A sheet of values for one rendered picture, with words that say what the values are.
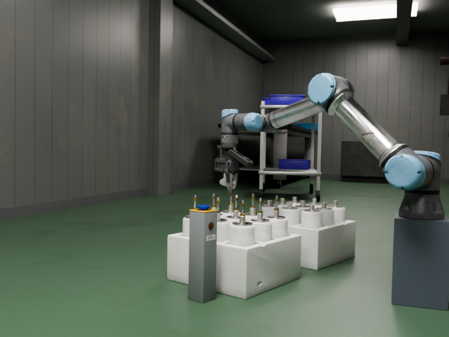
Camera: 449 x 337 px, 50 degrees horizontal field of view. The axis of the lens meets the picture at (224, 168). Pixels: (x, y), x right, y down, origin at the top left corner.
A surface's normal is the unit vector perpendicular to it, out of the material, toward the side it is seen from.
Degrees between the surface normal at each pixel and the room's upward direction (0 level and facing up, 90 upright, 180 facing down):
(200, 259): 90
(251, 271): 90
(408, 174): 95
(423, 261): 90
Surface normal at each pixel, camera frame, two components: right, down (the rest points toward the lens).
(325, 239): 0.77, 0.04
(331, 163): -0.33, 0.04
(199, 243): -0.62, 0.02
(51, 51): 0.94, 0.04
